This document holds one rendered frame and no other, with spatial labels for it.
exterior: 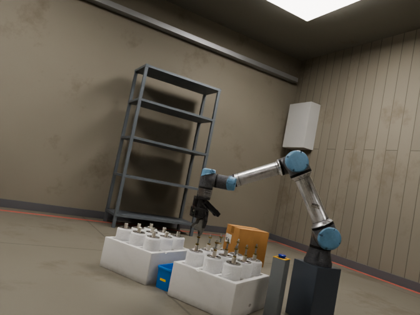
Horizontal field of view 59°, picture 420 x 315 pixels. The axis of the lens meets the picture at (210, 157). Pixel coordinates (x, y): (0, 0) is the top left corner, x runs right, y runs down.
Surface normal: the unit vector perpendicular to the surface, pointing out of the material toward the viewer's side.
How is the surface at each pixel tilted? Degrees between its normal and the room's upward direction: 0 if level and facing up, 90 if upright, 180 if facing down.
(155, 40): 90
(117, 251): 90
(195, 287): 90
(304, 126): 90
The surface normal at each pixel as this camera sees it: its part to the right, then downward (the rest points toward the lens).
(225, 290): -0.54, -0.16
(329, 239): -0.06, 0.04
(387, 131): -0.85, -0.20
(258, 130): 0.49, 0.04
